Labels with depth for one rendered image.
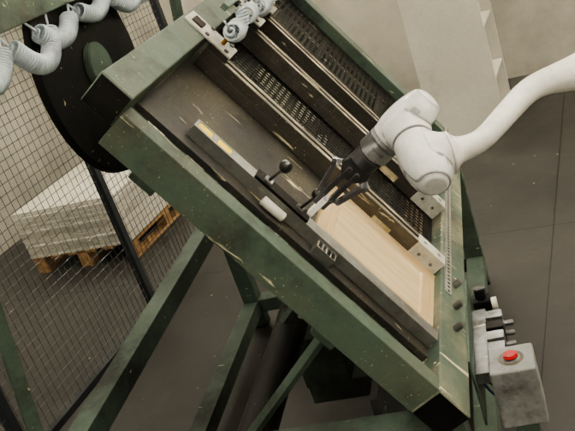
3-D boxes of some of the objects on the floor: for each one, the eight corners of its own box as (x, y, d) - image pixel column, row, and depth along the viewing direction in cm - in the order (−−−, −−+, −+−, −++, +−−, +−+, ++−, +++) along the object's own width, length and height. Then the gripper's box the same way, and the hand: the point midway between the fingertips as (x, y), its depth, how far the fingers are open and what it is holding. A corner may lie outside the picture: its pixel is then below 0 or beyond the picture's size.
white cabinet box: (507, 130, 637) (444, -141, 564) (435, 144, 661) (365, -115, 588) (513, 104, 687) (456, -147, 614) (447, 118, 711) (383, -122, 638)
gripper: (350, 142, 203) (288, 203, 213) (388, 177, 205) (325, 235, 215) (353, 132, 209) (293, 191, 220) (390, 166, 212) (328, 223, 222)
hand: (317, 205), depth 216 cm, fingers closed
